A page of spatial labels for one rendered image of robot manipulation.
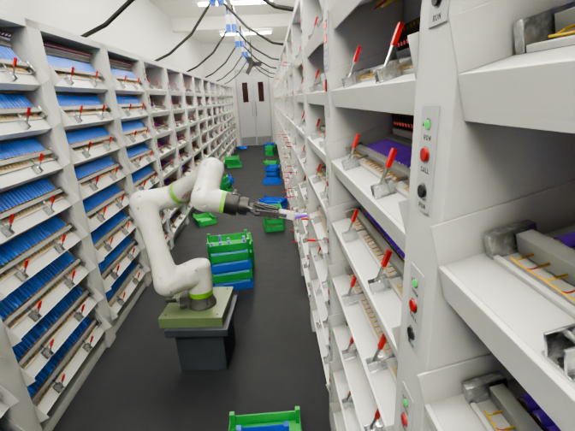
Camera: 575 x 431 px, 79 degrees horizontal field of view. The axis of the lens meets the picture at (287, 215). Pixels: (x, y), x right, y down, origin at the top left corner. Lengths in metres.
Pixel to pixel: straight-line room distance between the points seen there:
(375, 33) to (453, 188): 0.75
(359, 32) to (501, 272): 0.82
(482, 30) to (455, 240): 0.21
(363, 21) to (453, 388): 0.89
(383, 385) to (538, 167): 0.55
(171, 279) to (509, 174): 1.53
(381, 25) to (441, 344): 0.85
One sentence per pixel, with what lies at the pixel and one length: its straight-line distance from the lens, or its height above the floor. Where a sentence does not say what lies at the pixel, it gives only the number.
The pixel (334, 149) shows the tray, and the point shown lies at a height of 1.19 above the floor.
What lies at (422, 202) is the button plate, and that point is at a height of 1.21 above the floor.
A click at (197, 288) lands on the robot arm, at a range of 1.84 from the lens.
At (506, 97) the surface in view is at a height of 1.33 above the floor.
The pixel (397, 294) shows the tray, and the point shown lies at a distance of 0.72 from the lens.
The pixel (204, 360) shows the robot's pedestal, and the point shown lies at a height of 0.07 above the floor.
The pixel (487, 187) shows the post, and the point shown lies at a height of 1.24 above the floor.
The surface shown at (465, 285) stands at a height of 1.16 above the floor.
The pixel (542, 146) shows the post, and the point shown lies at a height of 1.28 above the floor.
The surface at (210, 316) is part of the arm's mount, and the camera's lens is 1.83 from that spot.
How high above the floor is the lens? 1.34
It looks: 19 degrees down
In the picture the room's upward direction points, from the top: 3 degrees counter-clockwise
